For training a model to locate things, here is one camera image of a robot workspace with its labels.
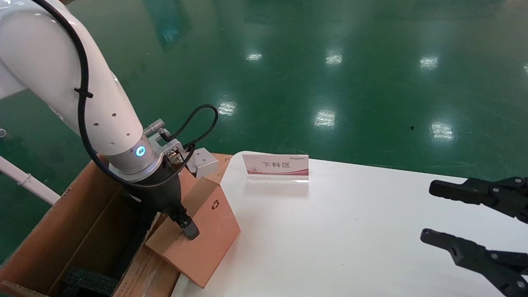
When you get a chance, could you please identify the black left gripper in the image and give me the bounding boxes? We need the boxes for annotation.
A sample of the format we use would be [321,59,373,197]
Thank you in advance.
[122,161,201,241]

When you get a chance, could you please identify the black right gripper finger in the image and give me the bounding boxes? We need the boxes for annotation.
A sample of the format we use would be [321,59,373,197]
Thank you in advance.
[420,228,528,297]
[429,177,528,224]

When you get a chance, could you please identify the brown fibreboard panel with hole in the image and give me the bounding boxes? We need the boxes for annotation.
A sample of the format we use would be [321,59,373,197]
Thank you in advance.
[145,177,241,288]

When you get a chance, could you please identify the large brown cardboard box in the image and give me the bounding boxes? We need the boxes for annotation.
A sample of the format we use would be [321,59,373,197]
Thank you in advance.
[0,153,234,297]

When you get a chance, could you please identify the white red sign card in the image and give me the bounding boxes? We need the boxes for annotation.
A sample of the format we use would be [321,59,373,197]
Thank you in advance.
[242,153,310,184]

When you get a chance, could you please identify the black foam pad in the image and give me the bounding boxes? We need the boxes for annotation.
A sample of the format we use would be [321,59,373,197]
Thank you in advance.
[62,266,121,297]

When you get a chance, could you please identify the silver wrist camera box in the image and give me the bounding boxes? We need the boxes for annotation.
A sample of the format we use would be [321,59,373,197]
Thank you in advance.
[185,148,219,179]

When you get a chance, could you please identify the white metal tube frame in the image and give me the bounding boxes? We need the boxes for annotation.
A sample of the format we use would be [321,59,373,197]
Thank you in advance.
[0,156,61,205]

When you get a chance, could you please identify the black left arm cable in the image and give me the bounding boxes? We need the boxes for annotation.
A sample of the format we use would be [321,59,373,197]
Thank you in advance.
[31,0,219,190]

